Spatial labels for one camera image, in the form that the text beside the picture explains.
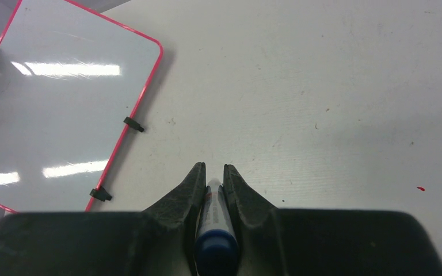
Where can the pink-framed whiteboard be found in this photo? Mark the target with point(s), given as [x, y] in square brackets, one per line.
[69, 76]

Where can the black whiteboard clip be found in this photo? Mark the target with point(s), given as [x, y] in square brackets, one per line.
[133, 124]
[100, 194]

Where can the blue whiteboard marker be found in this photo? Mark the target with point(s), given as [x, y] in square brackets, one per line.
[216, 248]

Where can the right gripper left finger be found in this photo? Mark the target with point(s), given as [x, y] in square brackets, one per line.
[175, 218]

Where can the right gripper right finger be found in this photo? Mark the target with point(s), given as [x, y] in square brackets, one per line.
[252, 218]

